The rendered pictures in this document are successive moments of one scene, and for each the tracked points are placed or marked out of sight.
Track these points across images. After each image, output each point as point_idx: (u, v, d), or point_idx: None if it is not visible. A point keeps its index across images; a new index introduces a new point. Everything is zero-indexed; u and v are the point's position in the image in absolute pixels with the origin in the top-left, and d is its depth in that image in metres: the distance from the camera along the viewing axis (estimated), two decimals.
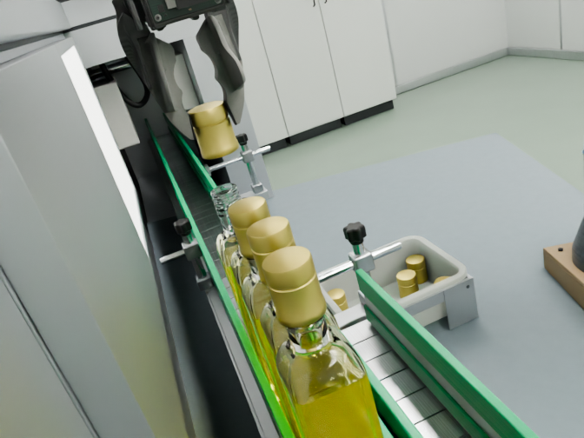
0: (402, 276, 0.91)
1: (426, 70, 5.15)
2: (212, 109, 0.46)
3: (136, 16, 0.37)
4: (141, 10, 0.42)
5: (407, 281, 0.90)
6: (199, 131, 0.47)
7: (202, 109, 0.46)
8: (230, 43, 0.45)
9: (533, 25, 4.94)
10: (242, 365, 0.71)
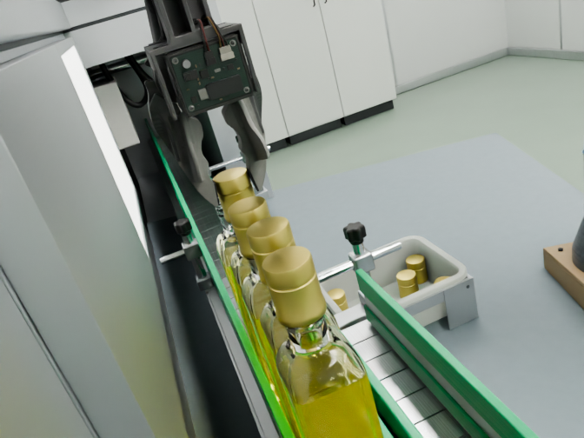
0: (402, 276, 0.91)
1: (426, 70, 5.15)
2: (236, 179, 0.49)
3: (171, 109, 0.39)
4: (172, 92, 0.44)
5: (407, 281, 0.90)
6: (223, 198, 0.49)
7: (228, 179, 0.49)
8: (254, 118, 0.48)
9: (533, 25, 4.94)
10: (242, 365, 0.71)
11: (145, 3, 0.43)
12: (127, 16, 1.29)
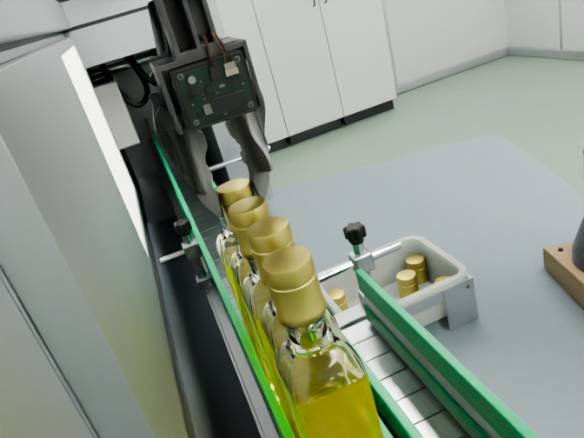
0: (402, 276, 0.91)
1: (426, 70, 5.15)
2: (240, 190, 0.49)
3: (176, 123, 0.40)
4: (176, 105, 0.45)
5: (407, 281, 0.90)
6: (227, 209, 0.50)
7: (231, 190, 0.49)
8: (257, 130, 0.48)
9: (533, 25, 4.94)
10: (242, 365, 0.71)
11: (150, 18, 0.43)
12: (127, 16, 1.29)
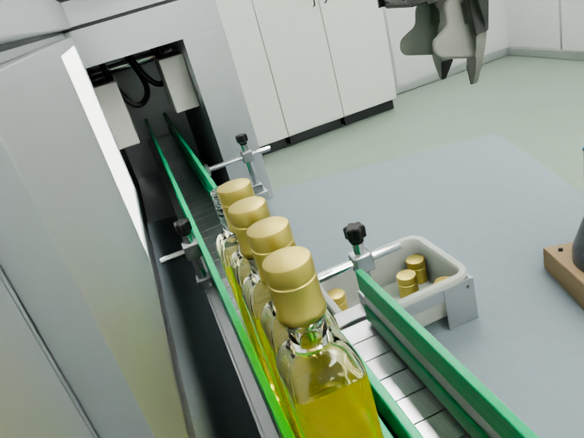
0: (402, 276, 0.91)
1: (426, 70, 5.15)
2: (240, 190, 0.49)
3: None
4: None
5: (407, 281, 0.90)
6: (227, 209, 0.50)
7: (231, 190, 0.49)
8: (469, 20, 0.54)
9: (533, 25, 4.94)
10: (242, 365, 0.71)
11: None
12: (127, 16, 1.29)
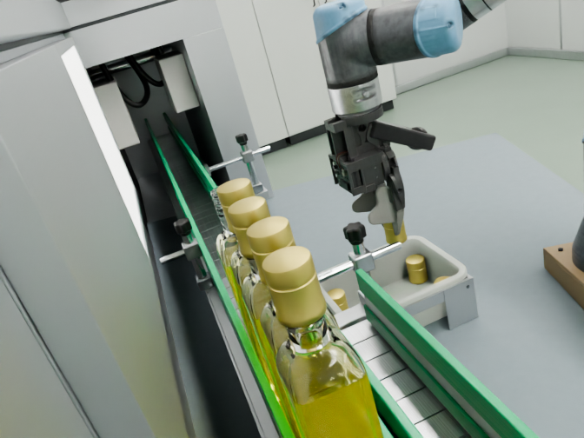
0: None
1: (426, 70, 5.15)
2: (240, 190, 0.49)
3: (334, 179, 0.85)
4: None
5: None
6: (227, 209, 0.50)
7: (231, 190, 0.49)
8: (393, 202, 0.82)
9: (533, 25, 4.94)
10: (242, 365, 0.71)
11: None
12: (127, 16, 1.29)
